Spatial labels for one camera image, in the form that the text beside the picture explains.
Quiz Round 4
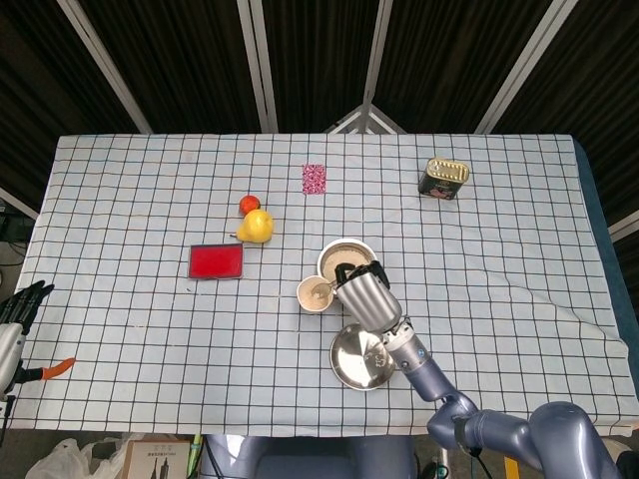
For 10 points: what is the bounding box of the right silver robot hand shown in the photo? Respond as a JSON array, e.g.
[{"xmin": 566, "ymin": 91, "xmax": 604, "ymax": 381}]
[{"xmin": 332, "ymin": 258, "xmax": 403, "ymax": 333}]

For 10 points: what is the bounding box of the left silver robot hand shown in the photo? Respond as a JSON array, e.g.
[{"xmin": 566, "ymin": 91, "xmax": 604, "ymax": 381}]
[{"xmin": 0, "ymin": 280, "xmax": 77, "ymax": 400}]

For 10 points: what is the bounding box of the metal spoon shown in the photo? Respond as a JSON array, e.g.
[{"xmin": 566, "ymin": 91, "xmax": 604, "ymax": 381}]
[{"xmin": 310, "ymin": 279, "xmax": 345, "ymax": 300}]

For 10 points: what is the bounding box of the steel bowl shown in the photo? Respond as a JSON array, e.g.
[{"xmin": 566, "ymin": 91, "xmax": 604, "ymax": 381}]
[{"xmin": 317, "ymin": 238, "xmax": 378, "ymax": 285}]

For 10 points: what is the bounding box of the white paper cup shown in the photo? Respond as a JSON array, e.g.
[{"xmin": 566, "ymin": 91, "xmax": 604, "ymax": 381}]
[{"xmin": 297, "ymin": 274, "xmax": 338, "ymax": 315}]

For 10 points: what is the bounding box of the steel plate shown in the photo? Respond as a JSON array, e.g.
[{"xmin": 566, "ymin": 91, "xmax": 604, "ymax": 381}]
[{"xmin": 329, "ymin": 322, "xmax": 396, "ymax": 391}]

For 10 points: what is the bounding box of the white plastic bag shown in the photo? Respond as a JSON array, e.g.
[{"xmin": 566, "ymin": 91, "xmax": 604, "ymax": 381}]
[{"xmin": 37, "ymin": 433, "xmax": 146, "ymax": 479}]

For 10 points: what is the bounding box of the pink patterned card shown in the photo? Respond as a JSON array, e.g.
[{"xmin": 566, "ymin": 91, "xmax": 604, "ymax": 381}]
[{"xmin": 302, "ymin": 164, "xmax": 326, "ymax": 196}]

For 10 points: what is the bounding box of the yellow pear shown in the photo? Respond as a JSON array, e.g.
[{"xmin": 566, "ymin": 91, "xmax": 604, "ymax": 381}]
[{"xmin": 229, "ymin": 209, "xmax": 276, "ymax": 245}]

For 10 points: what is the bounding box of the dark luncheon meat can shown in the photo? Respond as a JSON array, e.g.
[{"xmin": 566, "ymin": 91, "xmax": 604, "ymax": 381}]
[{"xmin": 417, "ymin": 157, "xmax": 471, "ymax": 203}]

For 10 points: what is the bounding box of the blue checkered tablecloth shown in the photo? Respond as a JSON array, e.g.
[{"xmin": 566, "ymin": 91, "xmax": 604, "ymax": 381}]
[{"xmin": 9, "ymin": 132, "xmax": 628, "ymax": 435}]

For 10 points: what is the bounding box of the red rectangular tray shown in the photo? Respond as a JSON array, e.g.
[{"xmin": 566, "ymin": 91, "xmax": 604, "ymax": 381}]
[{"xmin": 187, "ymin": 242, "xmax": 246, "ymax": 280}]

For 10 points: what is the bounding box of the blue-grey robot torso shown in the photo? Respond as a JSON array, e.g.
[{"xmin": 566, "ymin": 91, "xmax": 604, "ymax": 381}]
[{"xmin": 204, "ymin": 433, "xmax": 418, "ymax": 479}]

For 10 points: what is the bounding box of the brown cardboard box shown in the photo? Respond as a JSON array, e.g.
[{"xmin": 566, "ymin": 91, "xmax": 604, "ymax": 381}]
[{"xmin": 121, "ymin": 439, "xmax": 194, "ymax": 479}]

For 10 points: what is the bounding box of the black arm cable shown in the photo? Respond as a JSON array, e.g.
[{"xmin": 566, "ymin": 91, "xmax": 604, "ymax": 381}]
[{"xmin": 451, "ymin": 417, "xmax": 495, "ymax": 479}]

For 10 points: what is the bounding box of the black folding screen white frame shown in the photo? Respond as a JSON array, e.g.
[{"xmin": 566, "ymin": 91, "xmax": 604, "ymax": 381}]
[{"xmin": 0, "ymin": 0, "xmax": 639, "ymax": 240}]

